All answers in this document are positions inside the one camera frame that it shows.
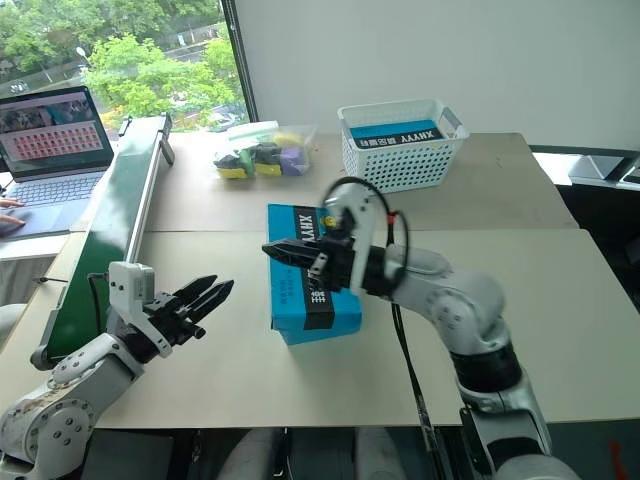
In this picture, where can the person's bare hand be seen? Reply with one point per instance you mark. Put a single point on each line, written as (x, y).
(11, 223)

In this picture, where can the green conveyor belt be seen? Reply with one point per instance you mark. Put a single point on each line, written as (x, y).
(112, 210)

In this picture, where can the white perforated plastic basket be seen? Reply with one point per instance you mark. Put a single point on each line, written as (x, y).
(400, 165)

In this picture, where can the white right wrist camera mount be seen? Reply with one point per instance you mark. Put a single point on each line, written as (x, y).
(362, 220)

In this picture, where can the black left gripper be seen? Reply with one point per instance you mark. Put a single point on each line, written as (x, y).
(170, 320)

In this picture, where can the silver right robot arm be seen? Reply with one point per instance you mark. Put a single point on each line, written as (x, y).
(465, 310)

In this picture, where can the black window frame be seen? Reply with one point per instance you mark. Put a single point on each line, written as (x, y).
(240, 55)

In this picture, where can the purple foam block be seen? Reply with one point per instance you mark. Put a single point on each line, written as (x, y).
(293, 160)

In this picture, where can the clear plastic bag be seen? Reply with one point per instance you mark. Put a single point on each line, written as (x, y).
(295, 135)

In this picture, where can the blue printed cardboard box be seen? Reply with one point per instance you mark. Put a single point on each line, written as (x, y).
(395, 132)

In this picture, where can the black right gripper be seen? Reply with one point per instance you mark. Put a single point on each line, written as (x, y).
(335, 265)

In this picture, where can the yellow bone-shaped foam piece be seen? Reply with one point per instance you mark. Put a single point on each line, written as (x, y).
(233, 173)
(268, 169)

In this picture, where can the silver open laptop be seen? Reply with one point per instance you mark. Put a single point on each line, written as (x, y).
(55, 130)

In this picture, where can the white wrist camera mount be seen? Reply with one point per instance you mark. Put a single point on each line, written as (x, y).
(127, 285)
(362, 220)

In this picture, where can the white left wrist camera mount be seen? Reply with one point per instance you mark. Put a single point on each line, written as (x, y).
(127, 285)

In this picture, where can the dark side desk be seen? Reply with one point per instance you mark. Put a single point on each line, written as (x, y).
(600, 210)

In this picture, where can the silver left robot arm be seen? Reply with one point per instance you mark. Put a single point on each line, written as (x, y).
(75, 375)

